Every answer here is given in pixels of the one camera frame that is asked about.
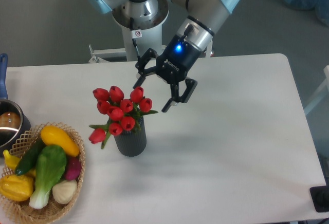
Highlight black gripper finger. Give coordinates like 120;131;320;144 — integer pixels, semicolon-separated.
133;48;160;89
161;78;198;113

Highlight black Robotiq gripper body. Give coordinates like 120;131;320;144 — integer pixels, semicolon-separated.
155;35;200;84

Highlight red tulip bouquet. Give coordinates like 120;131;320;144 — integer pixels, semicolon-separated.
88;86;158;149

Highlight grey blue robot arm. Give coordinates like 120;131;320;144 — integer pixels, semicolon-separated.
88;0;240;112

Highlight dark grey ribbed vase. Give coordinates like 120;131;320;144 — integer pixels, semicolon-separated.
115;118;147;157

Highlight yellow squash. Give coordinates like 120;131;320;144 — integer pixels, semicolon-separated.
40;125;80;157

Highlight magenta radish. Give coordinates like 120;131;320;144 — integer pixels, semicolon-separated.
64;157;82;180

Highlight green bok choy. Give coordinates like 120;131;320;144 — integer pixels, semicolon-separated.
29;145;67;209

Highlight white garlic bulb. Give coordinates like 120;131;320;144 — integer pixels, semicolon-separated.
52;180;77;204

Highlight dark green cucumber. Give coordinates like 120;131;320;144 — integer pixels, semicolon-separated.
14;138;46;176

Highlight small yellow gourd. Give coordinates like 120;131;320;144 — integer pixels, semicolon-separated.
3;150;36;178

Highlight black device at table edge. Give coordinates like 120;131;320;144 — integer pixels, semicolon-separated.
309;185;328;213

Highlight orange yellow pumpkin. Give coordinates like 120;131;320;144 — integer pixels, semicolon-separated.
1;174;34;202

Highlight woven wicker basket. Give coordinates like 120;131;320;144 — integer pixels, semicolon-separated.
1;122;85;223

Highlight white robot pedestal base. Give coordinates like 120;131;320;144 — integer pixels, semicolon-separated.
89;0;169;63

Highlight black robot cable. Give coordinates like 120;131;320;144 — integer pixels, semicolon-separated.
130;17;142;62

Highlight white frame at right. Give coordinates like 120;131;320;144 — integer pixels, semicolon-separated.
304;65;328;116

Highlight blue handled saucepan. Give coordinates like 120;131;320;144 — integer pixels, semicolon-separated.
1;53;31;157

